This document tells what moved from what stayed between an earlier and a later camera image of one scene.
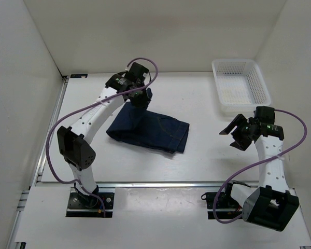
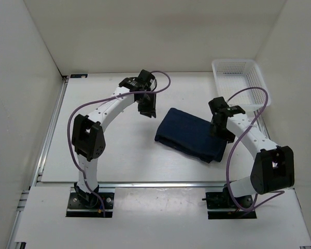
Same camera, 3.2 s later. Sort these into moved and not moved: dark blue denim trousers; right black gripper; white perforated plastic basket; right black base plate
Moved: dark blue denim trousers; right black gripper
Not moved: right black base plate; white perforated plastic basket
